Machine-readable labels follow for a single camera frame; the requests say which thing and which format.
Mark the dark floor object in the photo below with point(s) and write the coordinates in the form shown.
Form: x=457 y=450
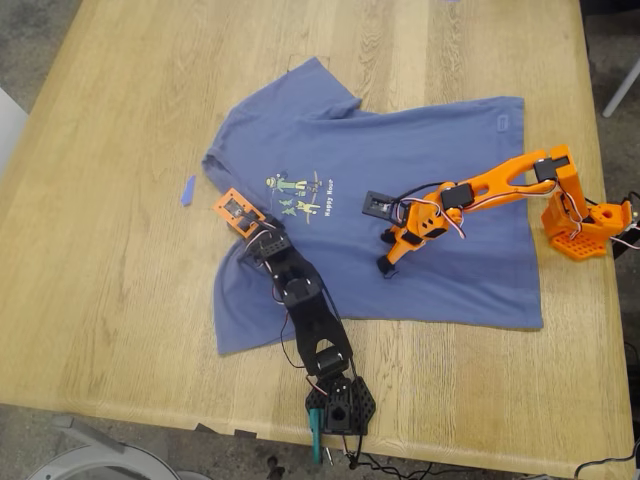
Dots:
x=275 y=470

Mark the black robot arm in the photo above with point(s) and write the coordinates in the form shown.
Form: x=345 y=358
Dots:
x=320 y=320

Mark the black-framed wrist camera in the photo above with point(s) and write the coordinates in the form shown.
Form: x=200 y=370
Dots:
x=380 y=204

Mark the orange-framed wrist camera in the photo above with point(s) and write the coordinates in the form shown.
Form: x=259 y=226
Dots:
x=239 y=212

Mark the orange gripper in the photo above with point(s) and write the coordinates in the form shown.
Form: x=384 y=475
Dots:
x=398 y=246

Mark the blue printed T-shirt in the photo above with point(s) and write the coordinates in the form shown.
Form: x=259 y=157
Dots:
x=400 y=150

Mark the white furniture panel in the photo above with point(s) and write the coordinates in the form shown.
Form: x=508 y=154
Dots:
x=10 y=130

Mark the white chair leg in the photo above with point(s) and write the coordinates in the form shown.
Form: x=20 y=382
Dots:
x=622 y=90

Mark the grey plastic bar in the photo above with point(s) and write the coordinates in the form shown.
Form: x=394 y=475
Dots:
x=87 y=432

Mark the small blue tape scrap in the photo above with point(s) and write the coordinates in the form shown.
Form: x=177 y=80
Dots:
x=188 y=192

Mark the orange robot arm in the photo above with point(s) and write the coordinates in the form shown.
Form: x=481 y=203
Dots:
x=505 y=175

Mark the teal table clamp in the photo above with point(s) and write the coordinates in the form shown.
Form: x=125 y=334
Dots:
x=316 y=430

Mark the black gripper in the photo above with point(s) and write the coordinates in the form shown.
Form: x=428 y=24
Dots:
x=248 y=258

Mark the grey round chair base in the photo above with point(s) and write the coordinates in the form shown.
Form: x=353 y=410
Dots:
x=100 y=460

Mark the black table bracket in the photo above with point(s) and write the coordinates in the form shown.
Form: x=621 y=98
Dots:
x=205 y=429

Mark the black base clamp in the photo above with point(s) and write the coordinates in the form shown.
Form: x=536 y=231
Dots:
x=627 y=245

